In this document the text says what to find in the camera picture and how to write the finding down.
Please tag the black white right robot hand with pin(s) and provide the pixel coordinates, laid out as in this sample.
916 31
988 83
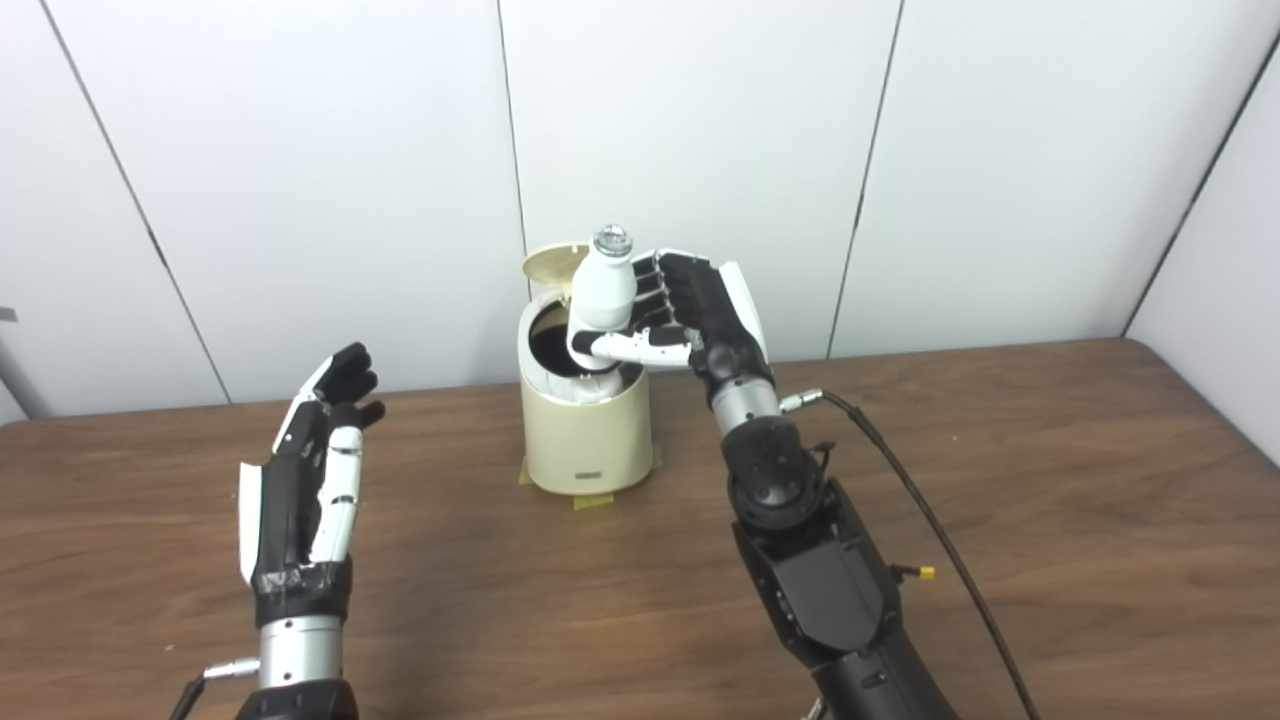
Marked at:
715 320

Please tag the small white plastic bottle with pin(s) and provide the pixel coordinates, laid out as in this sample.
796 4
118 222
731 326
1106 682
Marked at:
603 295

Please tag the cream-colored bin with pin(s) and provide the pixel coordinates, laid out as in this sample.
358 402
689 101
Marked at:
590 440

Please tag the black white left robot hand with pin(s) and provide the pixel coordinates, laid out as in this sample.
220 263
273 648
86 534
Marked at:
285 520

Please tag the cream round bin lid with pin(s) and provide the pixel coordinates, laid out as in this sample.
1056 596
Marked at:
548 265

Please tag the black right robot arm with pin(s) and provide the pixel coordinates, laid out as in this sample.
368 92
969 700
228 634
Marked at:
810 580

